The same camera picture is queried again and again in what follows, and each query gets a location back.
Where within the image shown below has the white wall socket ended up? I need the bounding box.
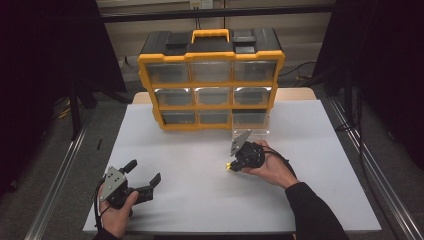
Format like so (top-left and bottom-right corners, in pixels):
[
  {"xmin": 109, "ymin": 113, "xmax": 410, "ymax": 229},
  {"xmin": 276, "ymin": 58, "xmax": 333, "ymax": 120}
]
[{"xmin": 189, "ymin": 0, "xmax": 214, "ymax": 10}]

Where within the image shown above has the person's right hand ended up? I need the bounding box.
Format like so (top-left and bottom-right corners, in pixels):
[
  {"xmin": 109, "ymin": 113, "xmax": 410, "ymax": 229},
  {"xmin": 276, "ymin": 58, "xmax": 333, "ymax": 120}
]
[{"xmin": 241, "ymin": 139, "xmax": 301, "ymax": 191}]

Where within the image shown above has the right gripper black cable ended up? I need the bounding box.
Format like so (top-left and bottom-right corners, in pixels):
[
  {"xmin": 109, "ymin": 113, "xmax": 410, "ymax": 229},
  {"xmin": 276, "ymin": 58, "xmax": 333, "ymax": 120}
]
[{"xmin": 263, "ymin": 145, "xmax": 298, "ymax": 179}]

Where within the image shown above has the person's left hand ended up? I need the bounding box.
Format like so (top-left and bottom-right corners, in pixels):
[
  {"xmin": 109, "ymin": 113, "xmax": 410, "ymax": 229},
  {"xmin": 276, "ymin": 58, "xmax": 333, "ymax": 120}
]
[{"xmin": 99, "ymin": 190, "xmax": 140, "ymax": 240}]

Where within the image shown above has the grid of clear drawers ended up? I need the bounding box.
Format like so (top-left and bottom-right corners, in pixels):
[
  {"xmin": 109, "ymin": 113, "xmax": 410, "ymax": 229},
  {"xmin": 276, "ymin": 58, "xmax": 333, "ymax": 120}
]
[{"xmin": 145, "ymin": 60, "xmax": 278, "ymax": 126}]

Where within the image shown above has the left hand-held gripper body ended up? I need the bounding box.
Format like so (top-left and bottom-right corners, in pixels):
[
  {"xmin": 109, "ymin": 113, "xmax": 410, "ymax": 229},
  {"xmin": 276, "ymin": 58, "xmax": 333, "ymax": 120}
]
[{"xmin": 99, "ymin": 165, "xmax": 155, "ymax": 210}]

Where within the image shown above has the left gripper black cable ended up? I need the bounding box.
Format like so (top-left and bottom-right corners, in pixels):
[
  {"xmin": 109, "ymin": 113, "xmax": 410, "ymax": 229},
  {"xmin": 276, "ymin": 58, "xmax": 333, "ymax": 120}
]
[{"xmin": 93, "ymin": 179, "xmax": 111, "ymax": 229}]

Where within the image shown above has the black curtain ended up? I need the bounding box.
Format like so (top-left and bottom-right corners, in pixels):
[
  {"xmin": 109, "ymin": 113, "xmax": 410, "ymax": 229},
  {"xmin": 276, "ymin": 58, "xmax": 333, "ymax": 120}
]
[
  {"xmin": 0, "ymin": 0, "xmax": 128, "ymax": 198},
  {"xmin": 314, "ymin": 0, "xmax": 424, "ymax": 172}
]

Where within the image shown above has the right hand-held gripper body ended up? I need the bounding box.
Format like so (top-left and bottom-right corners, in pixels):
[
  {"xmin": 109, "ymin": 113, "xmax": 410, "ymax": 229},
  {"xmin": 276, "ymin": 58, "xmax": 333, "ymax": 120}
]
[{"xmin": 229, "ymin": 129, "xmax": 266, "ymax": 170}]

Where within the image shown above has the clear plastic drawer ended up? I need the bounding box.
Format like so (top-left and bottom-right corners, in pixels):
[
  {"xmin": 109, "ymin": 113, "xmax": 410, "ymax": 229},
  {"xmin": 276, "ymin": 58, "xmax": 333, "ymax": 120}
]
[{"xmin": 231, "ymin": 109, "xmax": 271, "ymax": 136}]

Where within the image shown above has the black floor cable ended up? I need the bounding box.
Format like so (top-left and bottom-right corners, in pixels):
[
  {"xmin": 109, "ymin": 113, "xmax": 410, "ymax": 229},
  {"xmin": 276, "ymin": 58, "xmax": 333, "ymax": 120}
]
[{"xmin": 278, "ymin": 60, "xmax": 318, "ymax": 78}]

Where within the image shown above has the black horizontal rail bar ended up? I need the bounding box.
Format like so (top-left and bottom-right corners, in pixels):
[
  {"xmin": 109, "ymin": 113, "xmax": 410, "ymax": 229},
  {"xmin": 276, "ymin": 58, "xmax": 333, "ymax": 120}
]
[{"xmin": 99, "ymin": 4, "xmax": 335, "ymax": 24}]

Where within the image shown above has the yellow black drawer organizer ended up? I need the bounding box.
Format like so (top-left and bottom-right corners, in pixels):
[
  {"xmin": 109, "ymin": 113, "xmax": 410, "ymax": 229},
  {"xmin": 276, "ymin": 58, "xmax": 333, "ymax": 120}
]
[{"xmin": 137, "ymin": 28, "xmax": 287, "ymax": 132}]

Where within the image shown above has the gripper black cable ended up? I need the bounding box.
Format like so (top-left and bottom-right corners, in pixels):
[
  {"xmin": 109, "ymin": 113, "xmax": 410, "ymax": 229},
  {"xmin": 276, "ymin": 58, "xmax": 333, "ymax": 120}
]
[
  {"xmin": 93, "ymin": 179, "xmax": 111, "ymax": 229},
  {"xmin": 263, "ymin": 145, "xmax": 298, "ymax": 179}
]

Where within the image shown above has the aluminium floor rail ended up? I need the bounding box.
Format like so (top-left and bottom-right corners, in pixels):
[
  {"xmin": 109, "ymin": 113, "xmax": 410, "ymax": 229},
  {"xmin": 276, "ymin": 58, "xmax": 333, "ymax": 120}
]
[
  {"xmin": 328, "ymin": 97, "xmax": 424, "ymax": 240},
  {"xmin": 25, "ymin": 111, "xmax": 95, "ymax": 240}
]

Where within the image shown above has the black metal stand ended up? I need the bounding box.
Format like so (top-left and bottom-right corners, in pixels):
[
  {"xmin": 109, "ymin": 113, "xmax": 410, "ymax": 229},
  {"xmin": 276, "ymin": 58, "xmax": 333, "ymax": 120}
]
[
  {"xmin": 67, "ymin": 81, "xmax": 83, "ymax": 141},
  {"xmin": 344, "ymin": 68, "xmax": 355, "ymax": 125}
]

